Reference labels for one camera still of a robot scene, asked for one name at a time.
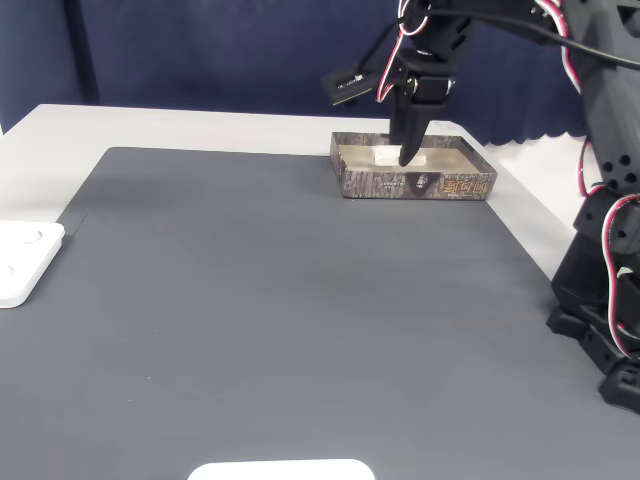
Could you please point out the white block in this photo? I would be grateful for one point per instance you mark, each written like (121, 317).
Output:
(385, 155)

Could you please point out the bark-print cardboard box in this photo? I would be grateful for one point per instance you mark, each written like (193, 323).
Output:
(375, 185)

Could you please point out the dark blue curtain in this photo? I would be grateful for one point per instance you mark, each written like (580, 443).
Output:
(200, 50)

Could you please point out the grey table mat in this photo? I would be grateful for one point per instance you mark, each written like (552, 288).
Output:
(225, 300)

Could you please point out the white rounded flat device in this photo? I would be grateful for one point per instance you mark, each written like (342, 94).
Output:
(280, 471)

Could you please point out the white device with two dimples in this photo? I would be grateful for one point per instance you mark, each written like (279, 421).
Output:
(25, 260)

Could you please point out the black camera board module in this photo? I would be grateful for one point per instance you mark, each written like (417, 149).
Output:
(345, 87)

